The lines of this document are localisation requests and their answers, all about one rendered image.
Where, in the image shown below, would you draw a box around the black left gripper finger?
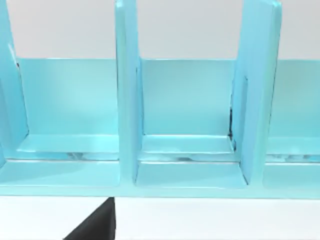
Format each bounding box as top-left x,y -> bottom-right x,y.
62,196 -> 117,240

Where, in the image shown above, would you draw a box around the light blue rack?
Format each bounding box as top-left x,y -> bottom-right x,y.
0,0 -> 320,198

